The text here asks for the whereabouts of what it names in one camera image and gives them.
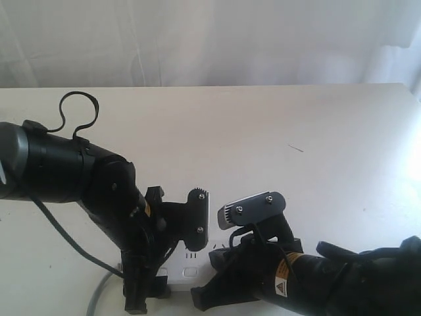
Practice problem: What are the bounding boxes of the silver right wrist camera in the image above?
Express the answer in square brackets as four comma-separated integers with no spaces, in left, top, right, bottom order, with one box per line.
[217,192,286,230]

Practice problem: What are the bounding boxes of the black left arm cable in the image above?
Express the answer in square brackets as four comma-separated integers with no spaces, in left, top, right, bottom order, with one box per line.
[22,91,100,142]

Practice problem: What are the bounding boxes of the white five-outlet power strip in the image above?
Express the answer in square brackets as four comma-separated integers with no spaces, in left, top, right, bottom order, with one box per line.
[116,238,237,316]

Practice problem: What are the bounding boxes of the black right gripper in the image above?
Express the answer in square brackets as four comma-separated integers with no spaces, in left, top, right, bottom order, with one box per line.
[190,219,303,311]

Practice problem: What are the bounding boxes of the grey cable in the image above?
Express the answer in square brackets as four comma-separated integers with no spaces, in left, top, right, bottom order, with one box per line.
[84,270,116,316]

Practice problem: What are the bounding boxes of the white backdrop curtain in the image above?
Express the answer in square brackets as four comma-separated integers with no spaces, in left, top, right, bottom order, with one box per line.
[1,1,420,97]

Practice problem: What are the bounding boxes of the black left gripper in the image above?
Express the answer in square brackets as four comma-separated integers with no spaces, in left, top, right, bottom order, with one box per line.
[113,186,187,312]

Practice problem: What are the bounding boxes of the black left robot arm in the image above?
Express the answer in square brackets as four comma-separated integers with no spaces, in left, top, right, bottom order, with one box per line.
[1,120,209,315]

